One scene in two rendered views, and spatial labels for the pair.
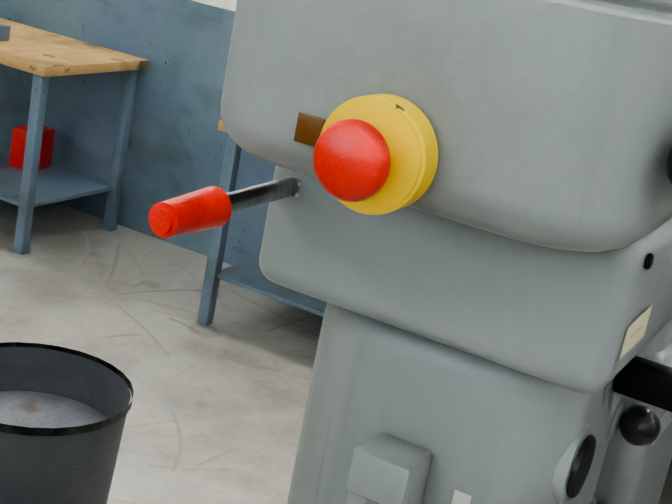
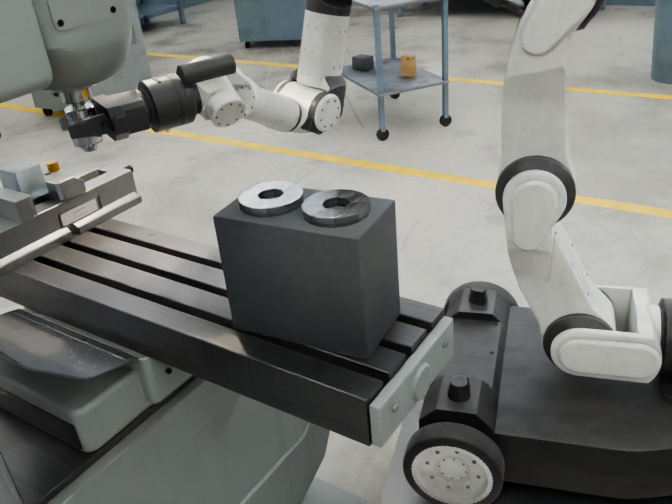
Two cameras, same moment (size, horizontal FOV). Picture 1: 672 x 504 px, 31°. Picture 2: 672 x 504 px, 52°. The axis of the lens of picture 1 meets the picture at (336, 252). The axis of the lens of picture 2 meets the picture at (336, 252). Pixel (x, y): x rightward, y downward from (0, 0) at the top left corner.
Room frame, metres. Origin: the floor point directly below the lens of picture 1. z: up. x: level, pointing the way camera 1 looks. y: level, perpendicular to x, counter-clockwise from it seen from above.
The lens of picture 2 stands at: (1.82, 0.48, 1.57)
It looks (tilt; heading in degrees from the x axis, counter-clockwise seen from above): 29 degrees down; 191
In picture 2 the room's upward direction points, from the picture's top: 6 degrees counter-clockwise
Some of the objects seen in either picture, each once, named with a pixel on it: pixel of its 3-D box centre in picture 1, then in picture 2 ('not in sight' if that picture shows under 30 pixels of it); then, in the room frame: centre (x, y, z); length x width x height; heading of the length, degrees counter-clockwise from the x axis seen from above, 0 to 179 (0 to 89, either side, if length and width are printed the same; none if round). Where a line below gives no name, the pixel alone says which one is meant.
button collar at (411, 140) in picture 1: (377, 154); not in sight; (0.61, -0.01, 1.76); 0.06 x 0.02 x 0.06; 65
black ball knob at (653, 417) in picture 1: (639, 425); not in sight; (0.84, -0.24, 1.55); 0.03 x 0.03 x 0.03
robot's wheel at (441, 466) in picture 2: not in sight; (453, 466); (0.81, 0.48, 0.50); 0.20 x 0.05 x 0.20; 82
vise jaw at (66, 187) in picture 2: not in sight; (52, 182); (0.67, -0.29, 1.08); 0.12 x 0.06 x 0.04; 64
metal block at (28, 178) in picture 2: not in sight; (23, 180); (0.72, -0.32, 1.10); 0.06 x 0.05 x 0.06; 64
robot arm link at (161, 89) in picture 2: not in sight; (138, 111); (0.76, -0.04, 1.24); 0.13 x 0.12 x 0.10; 42
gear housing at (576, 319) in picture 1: (521, 221); not in sight; (0.86, -0.13, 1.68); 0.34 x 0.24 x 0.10; 155
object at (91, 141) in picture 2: not in sight; (84, 127); (0.82, -0.11, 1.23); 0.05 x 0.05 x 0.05
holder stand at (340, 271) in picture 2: not in sight; (310, 262); (1.00, 0.28, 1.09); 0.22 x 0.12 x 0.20; 72
